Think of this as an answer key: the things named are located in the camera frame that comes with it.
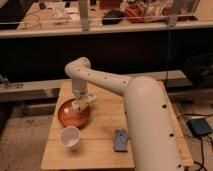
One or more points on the black power adapter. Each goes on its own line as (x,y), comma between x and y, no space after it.
(199,127)

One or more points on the orange ceramic bowl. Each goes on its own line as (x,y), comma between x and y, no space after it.
(73,119)

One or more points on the grey metal post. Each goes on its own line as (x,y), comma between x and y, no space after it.
(83,9)

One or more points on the blue sponge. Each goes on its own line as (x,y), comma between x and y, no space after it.
(120,140)

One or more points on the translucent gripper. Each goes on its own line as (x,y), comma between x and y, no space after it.
(85,101)

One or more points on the red tool clutter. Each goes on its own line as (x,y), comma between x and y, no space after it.
(135,13)

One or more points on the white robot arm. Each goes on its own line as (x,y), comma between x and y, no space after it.
(152,136)

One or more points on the black bag on bench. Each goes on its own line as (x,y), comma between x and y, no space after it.
(112,17)

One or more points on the white paper cup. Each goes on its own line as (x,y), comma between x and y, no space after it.
(69,137)

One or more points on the small white bottle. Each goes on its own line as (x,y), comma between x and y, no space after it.
(68,110)

